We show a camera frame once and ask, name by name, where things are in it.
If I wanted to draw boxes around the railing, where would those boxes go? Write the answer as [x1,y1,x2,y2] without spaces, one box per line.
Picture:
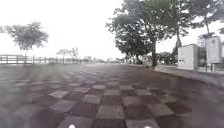
[0,54,98,65]

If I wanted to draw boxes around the row of tall trees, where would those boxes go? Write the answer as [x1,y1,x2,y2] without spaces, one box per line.
[105,0,224,68]

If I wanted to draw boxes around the checkered brick paved path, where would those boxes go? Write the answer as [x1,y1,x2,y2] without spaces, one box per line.
[0,63,224,128]

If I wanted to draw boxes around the small distant trees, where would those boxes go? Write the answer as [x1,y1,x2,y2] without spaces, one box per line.
[55,46,80,62]

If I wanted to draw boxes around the grey board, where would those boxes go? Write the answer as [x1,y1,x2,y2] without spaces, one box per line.
[177,43,200,71]

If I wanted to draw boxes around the broad-crowned lone tree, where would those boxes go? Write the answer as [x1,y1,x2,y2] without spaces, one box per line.
[4,21,50,58]

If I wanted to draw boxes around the white sign on posts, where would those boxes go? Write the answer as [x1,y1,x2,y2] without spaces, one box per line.
[205,35,223,73]

